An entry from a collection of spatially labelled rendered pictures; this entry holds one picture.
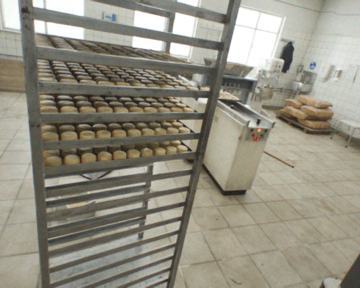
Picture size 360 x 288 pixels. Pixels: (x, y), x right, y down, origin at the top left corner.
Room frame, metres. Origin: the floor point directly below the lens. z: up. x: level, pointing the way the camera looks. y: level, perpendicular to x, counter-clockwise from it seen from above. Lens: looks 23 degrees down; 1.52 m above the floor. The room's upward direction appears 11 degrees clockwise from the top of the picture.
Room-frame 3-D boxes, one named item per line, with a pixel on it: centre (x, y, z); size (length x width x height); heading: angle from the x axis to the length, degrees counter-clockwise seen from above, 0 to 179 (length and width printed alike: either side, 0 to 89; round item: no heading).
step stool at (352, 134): (5.05, -3.51, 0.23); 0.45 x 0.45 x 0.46; 15
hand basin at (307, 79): (6.78, -2.95, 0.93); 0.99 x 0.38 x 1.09; 23
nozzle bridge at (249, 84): (3.07, -0.40, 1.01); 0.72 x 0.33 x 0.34; 112
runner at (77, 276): (0.81, 0.17, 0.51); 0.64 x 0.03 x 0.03; 124
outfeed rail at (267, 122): (3.23, -0.49, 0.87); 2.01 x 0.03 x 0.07; 22
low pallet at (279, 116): (5.87, -2.87, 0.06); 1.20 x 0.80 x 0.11; 25
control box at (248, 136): (2.27, -0.73, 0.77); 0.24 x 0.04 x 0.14; 112
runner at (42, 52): (0.81, 0.17, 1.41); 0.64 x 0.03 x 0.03; 124
